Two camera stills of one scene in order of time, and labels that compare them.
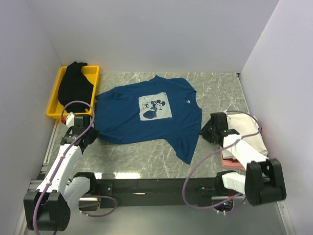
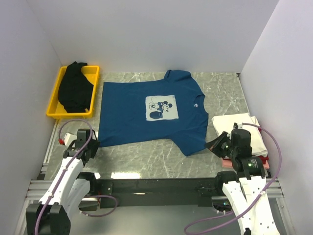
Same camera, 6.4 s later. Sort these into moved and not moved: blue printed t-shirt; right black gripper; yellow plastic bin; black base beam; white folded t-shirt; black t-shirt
Moved: right black gripper; blue printed t-shirt
Not moved: white folded t-shirt; black t-shirt; yellow plastic bin; black base beam
